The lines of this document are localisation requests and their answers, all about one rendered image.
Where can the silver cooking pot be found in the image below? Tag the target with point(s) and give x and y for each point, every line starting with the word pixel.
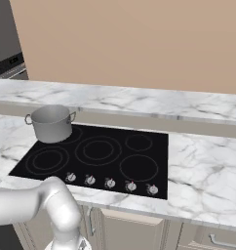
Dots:
pixel 52 125

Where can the silver hob knob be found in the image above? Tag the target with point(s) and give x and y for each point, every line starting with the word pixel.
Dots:
pixel 152 189
pixel 110 183
pixel 70 177
pixel 131 186
pixel 90 179

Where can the grey oven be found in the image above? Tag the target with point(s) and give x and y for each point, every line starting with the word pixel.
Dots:
pixel 7 42

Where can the beige drawer front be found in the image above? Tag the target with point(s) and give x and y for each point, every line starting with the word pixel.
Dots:
pixel 209 239

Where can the black glass hob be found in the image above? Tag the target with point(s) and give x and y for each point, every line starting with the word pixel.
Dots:
pixel 100 159

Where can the beige cupboard door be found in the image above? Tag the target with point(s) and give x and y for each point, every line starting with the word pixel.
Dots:
pixel 25 236
pixel 131 232

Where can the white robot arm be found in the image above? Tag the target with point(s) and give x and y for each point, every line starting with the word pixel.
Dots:
pixel 58 208

